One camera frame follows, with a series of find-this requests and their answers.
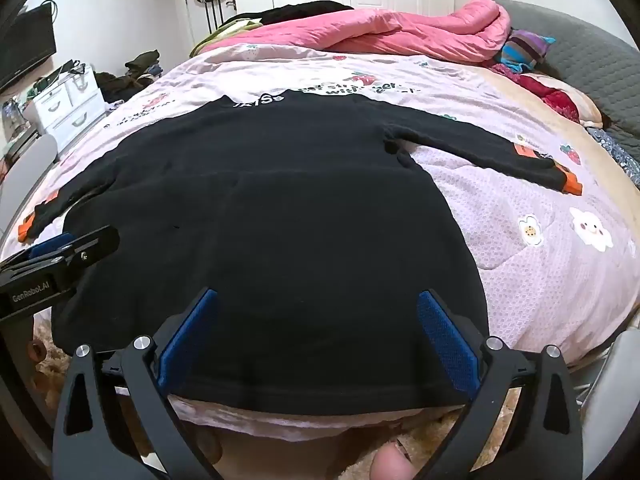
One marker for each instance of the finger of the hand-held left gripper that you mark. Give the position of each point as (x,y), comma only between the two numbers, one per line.
(50,245)
(95,243)

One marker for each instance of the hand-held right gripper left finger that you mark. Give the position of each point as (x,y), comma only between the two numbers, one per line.
(187,335)

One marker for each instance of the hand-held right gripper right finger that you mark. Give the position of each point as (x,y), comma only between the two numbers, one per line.
(445,340)

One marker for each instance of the black sweater with orange cuffs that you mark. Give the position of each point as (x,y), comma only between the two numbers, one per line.
(275,210)

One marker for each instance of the pile of dark clothes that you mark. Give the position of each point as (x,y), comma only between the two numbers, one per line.
(140,62)

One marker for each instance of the black clothes heap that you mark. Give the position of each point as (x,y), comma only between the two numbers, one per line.
(300,12)

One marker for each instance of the person's left hand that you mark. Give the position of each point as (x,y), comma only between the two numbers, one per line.
(36,352)

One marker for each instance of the person's right hand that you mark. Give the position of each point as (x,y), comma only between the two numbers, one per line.
(392,465)

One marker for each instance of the grey oval board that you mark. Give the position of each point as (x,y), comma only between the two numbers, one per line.
(30,170)

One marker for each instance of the beige fluffy rug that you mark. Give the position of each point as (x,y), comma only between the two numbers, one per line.
(50,375)

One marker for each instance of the pink strawberry print quilt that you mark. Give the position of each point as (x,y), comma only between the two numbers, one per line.
(525,285)

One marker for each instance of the white drawer cabinet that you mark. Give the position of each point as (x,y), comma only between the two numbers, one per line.
(65,110)

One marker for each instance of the white chair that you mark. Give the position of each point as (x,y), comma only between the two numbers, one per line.
(620,370)

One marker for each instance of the black television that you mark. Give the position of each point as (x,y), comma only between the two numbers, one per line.
(25,45)

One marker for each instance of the beige bed sheet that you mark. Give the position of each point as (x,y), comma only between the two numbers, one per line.
(550,132)

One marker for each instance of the green cloth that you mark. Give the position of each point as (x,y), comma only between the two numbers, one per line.
(220,35)

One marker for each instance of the blue patterned pillow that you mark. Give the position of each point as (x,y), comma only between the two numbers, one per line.
(620,155)

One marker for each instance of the red patterned blanket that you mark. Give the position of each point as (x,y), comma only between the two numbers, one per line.
(555,95)

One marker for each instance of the striped pillow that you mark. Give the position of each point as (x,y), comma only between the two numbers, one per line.
(525,50)

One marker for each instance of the pink comforter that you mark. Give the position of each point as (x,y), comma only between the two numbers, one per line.
(400,30)

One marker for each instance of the grey quilted headboard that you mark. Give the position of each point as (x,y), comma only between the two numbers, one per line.
(590,60)

